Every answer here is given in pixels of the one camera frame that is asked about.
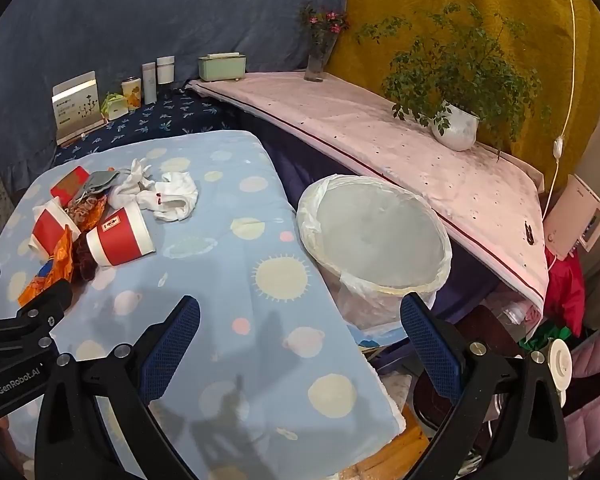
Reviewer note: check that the mint green tissue box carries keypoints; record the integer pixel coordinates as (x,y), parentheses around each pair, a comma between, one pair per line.
(222,66)

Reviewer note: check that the brown scrunchie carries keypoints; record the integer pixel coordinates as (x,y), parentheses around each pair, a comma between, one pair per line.
(84,264)

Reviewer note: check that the tall white bottle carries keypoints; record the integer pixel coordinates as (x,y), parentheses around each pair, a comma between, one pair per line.
(149,80)

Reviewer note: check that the pink electric kettle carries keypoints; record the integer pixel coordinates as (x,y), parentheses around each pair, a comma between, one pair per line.
(574,220)

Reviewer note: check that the grey drawstring pouch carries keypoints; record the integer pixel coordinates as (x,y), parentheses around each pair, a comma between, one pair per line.
(97,183)

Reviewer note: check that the blue backdrop cloth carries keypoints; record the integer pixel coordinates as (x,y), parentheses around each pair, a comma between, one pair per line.
(46,42)

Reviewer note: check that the black clip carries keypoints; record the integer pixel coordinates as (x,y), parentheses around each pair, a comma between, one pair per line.
(529,233)

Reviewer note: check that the white jar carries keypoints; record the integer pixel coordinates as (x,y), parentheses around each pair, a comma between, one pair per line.
(165,66)

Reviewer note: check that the white cotton glove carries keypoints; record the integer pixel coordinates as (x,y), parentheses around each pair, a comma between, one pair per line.
(129,183)

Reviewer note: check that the green tissue packet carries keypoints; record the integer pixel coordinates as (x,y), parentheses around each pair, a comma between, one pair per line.
(114,106)

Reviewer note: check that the pink dotted cloth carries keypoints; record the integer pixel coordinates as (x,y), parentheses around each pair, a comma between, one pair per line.
(482,197)

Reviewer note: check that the white bin with liner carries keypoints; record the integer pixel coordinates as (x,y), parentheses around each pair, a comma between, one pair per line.
(375,243)

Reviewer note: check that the red white paper cup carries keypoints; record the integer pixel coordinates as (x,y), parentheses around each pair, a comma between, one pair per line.
(121,238)

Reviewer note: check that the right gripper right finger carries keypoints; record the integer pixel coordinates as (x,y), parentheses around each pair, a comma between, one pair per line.
(530,439)

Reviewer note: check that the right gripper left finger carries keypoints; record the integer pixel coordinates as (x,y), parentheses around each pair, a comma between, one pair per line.
(72,440)

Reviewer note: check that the white booklet box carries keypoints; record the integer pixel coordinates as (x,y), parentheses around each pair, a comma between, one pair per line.
(76,107)

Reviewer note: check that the navy floral cloth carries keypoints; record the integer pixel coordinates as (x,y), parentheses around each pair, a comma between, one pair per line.
(181,112)

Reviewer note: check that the potted green plant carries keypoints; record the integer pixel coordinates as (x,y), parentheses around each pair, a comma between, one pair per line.
(455,57)

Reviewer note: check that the orange plastic wrapper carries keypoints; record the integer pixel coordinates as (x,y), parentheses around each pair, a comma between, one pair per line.
(58,267)

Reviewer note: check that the yellow floral can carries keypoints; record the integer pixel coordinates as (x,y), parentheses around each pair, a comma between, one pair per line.
(132,91)

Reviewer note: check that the light blue planet tablecloth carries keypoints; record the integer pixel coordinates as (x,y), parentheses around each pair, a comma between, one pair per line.
(273,385)

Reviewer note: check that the pink quilted fabric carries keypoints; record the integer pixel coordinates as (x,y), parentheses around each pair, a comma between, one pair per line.
(582,410)

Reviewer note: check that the glass vase pink flowers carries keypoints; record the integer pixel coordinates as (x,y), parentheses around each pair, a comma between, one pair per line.
(324,27)

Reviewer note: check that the white red-trimmed sock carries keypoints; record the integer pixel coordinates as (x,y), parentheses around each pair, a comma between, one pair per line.
(171,199)

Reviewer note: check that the red bag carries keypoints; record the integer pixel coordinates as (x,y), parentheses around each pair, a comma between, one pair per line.
(565,295)

